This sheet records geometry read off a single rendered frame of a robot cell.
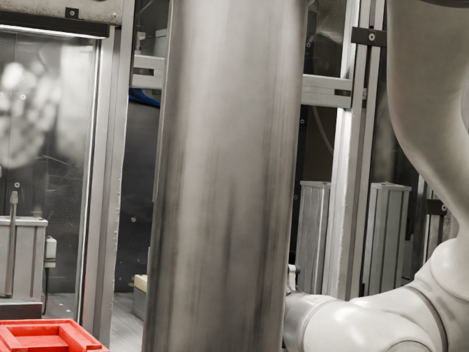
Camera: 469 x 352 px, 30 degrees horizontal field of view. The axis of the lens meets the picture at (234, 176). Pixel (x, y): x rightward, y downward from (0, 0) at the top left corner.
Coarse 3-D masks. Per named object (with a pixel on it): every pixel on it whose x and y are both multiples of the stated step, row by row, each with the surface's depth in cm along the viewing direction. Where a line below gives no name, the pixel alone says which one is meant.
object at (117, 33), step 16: (112, 64) 121; (112, 80) 121; (112, 96) 121; (112, 112) 122; (112, 128) 122; (112, 144) 122; (336, 192) 141; (336, 208) 141; (352, 208) 140; (352, 224) 140; (352, 240) 140; (352, 256) 141; (96, 288) 123; (96, 304) 123; (96, 320) 123; (96, 336) 123
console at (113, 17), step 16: (0, 0) 113; (16, 0) 114; (32, 0) 114; (48, 0) 115; (64, 0) 116; (80, 0) 117; (96, 0) 118; (112, 0) 119; (64, 16) 116; (80, 16) 117; (96, 16) 118; (112, 16) 119
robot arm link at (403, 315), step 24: (408, 288) 102; (336, 312) 100; (360, 312) 97; (384, 312) 97; (408, 312) 97; (432, 312) 99; (312, 336) 101; (336, 336) 97; (360, 336) 94; (384, 336) 92; (408, 336) 92; (432, 336) 98
